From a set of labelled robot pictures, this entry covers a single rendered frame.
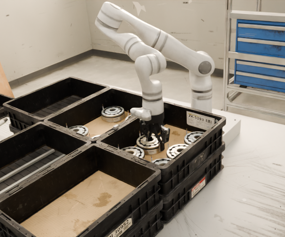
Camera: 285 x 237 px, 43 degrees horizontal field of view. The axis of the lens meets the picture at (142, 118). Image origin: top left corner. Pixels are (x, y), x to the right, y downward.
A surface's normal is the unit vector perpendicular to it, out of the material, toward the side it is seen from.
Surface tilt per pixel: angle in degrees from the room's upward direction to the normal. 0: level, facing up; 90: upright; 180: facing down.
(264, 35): 90
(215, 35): 90
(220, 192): 0
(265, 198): 0
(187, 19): 90
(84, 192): 0
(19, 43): 90
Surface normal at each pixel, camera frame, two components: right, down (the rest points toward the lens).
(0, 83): 0.73, -0.03
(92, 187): -0.07, -0.89
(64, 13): 0.80, 0.22
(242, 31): -0.60, 0.40
